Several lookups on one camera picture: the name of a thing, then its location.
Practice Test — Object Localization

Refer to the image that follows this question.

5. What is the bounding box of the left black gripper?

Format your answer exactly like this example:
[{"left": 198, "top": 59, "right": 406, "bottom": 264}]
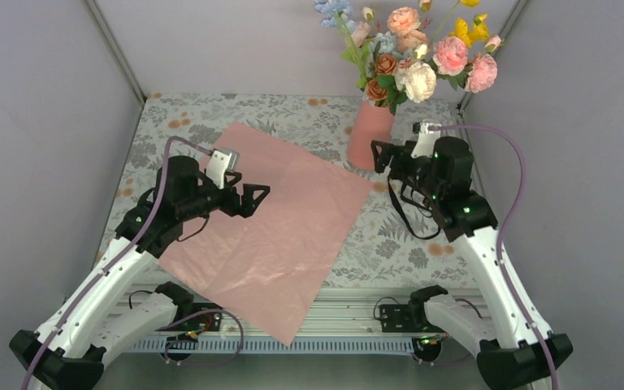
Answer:
[{"left": 178, "top": 171, "right": 269, "bottom": 221}]

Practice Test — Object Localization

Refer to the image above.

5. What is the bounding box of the pink cylindrical vase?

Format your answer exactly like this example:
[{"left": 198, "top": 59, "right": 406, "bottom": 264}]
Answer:
[{"left": 347, "top": 100, "right": 395, "bottom": 171}]

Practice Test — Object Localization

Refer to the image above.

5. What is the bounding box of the orange red flower stem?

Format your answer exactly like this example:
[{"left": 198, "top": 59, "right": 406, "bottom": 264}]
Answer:
[{"left": 364, "top": 54, "right": 398, "bottom": 106}]

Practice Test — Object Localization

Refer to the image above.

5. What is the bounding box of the purple pink wrapping paper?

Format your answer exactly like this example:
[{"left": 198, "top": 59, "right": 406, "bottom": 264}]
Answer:
[{"left": 158, "top": 122, "right": 372, "bottom": 345}]

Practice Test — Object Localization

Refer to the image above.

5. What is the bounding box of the black gold-lettered ribbon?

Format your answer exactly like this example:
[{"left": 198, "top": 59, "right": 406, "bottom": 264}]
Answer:
[{"left": 387, "top": 180, "right": 444, "bottom": 241}]

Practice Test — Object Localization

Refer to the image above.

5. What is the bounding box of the bright pink rose flower stem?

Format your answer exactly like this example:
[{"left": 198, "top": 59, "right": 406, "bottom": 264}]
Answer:
[{"left": 430, "top": 36, "right": 498, "bottom": 94}]

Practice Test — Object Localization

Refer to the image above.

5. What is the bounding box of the yellow flower stem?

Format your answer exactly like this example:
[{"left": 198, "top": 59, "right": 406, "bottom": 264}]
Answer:
[{"left": 435, "top": 0, "right": 492, "bottom": 48}]

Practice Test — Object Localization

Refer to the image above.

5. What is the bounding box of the white rose flower stem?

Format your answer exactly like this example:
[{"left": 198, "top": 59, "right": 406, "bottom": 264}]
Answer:
[{"left": 392, "top": 44, "right": 436, "bottom": 112}]

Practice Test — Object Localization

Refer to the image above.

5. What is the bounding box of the light blue peony flower stem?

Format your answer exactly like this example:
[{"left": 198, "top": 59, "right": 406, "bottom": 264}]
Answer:
[{"left": 360, "top": 32, "right": 398, "bottom": 75}]

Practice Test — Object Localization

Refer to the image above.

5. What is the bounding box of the peach rose flower stem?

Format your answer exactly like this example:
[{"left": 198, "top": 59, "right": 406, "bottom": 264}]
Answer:
[{"left": 387, "top": 6, "right": 429, "bottom": 53}]

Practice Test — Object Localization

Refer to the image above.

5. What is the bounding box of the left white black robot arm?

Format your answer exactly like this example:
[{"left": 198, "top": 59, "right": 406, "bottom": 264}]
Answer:
[{"left": 9, "top": 155, "right": 271, "bottom": 389}]

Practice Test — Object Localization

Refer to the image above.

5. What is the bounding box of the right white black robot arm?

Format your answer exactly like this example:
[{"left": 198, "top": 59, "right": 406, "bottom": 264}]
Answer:
[{"left": 370, "top": 136, "right": 573, "bottom": 389}]

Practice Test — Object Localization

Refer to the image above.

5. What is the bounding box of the floral patterned table mat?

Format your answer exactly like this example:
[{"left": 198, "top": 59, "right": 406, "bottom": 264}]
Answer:
[{"left": 100, "top": 93, "right": 476, "bottom": 288}]

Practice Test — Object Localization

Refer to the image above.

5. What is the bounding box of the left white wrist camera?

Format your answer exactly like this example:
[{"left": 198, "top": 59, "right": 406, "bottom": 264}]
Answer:
[{"left": 206, "top": 149, "right": 240, "bottom": 189}]

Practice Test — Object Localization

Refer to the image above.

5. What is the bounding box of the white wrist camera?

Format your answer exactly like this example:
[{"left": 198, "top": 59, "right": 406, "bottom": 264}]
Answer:
[
  {"left": 411, "top": 121, "right": 441, "bottom": 159},
  {"left": 206, "top": 149, "right": 240, "bottom": 189}
]

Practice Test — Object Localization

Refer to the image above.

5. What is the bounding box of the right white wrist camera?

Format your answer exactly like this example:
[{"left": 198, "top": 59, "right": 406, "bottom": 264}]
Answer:
[{"left": 411, "top": 121, "right": 441, "bottom": 159}]

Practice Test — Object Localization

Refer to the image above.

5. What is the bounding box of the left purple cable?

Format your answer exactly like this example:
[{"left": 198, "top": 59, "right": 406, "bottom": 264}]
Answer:
[{"left": 19, "top": 135, "right": 214, "bottom": 390}]

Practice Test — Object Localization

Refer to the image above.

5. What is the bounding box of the purple cable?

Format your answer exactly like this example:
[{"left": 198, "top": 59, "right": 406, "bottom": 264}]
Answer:
[
  {"left": 19, "top": 135, "right": 214, "bottom": 390},
  {"left": 430, "top": 123, "right": 561, "bottom": 390}
]

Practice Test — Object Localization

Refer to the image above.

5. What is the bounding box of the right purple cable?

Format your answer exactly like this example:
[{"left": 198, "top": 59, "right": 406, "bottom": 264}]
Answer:
[{"left": 430, "top": 123, "right": 561, "bottom": 390}]

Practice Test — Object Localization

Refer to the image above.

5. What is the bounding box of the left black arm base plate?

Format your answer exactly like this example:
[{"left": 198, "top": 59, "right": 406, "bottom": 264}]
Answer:
[{"left": 180, "top": 302, "right": 221, "bottom": 333}]

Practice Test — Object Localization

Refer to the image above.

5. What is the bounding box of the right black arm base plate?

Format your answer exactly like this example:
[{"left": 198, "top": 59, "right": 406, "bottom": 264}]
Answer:
[{"left": 377, "top": 303, "right": 415, "bottom": 333}]

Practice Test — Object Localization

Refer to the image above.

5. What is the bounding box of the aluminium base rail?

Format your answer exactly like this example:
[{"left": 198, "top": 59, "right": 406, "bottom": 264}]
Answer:
[{"left": 56, "top": 285, "right": 507, "bottom": 355}]

